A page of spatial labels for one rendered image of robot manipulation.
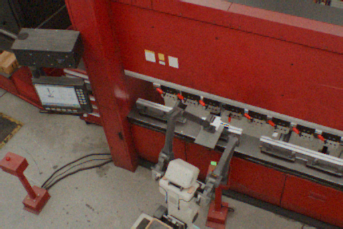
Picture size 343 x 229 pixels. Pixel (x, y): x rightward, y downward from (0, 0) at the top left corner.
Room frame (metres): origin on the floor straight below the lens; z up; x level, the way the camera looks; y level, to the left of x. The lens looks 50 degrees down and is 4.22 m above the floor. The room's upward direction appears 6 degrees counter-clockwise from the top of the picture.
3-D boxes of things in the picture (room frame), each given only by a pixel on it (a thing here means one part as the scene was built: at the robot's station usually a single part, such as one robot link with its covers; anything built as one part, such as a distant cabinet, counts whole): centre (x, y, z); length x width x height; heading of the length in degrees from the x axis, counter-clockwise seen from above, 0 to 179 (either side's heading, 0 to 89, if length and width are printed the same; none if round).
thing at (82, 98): (2.70, 0.88, 1.42); 0.45 x 0.12 x 0.36; 76
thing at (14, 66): (3.62, 1.66, 1.04); 0.30 x 0.26 x 0.12; 51
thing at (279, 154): (2.19, -0.89, 0.89); 0.30 x 0.05 x 0.03; 60
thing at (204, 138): (2.41, -0.32, 1.00); 0.26 x 0.18 x 0.01; 150
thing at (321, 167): (2.00, -1.24, 0.89); 0.30 x 0.05 x 0.03; 60
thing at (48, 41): (2.79, 0.91, 1.53); 0.51 x 0.25 x 0.85; 76
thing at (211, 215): (2.11, -0.35, 0.06); 0.25 x 0.20 x 0.12; 159
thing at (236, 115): (2.45, -0.54, 1.26); 0.15 x 0.09 x 0.17; 60
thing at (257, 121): (2.35, -0.72, 1.26); 0.15 x 0.09 x 0.17; 60
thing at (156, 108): (2.81, 0.09, 0.92); 0.50 x 0.06 x 0.10; 60
